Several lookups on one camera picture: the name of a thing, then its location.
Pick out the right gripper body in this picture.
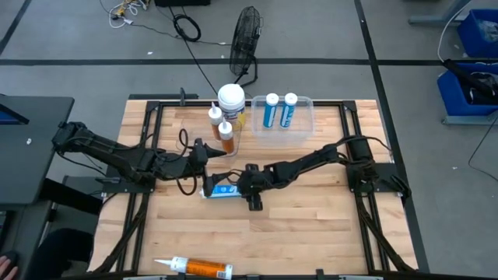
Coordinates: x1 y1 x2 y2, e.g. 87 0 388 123
236 166 270 198

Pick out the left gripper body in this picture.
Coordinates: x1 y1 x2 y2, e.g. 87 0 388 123
189 138 210 184

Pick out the orange sealant tube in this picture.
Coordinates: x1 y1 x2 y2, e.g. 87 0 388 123
217 118 237 155
208 102 224 141
153 255 234 280

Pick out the blue silicone tube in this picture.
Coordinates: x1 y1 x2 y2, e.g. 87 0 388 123
262 93 280 129
199 184 244 200
279 92 299 129

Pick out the Lysol wipes canister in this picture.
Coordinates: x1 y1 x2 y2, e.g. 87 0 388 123
216 82 247 131

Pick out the shallow clear plastic bin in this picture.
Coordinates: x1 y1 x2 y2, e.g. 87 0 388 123
175 110 245 159

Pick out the tall clear plastic bin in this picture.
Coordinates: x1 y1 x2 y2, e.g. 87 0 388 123
250 94 316 149

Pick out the black floor fan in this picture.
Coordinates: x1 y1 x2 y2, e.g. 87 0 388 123
228 5 264 89

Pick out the black equipment box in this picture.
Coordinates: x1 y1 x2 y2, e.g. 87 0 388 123
154 0 212 7

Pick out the person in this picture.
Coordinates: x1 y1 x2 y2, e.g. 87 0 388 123
25 227 95 280

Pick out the black desk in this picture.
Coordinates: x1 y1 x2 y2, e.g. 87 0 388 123
0 93 75 207

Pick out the black desk monitor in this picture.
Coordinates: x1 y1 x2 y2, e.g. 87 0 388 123
0 101 30 126

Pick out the blue storage bin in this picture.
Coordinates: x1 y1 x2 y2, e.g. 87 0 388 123
458 8 498 59
436 61 498 117

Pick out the person's hand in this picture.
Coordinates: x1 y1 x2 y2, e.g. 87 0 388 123
0 254 19 280

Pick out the grey metal stand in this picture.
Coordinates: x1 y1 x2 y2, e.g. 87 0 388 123
408 0 474 26

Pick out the black folded stand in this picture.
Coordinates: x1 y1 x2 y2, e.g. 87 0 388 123
443 58 498 103

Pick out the black aluminium rig frame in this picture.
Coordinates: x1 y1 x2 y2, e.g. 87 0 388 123
88 92 431 280

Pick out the coiled black cable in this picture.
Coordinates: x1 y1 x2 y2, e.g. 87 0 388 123
165 0 219 96

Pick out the white and yellow cable bundle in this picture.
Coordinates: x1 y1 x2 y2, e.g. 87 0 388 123
99 0 151 30

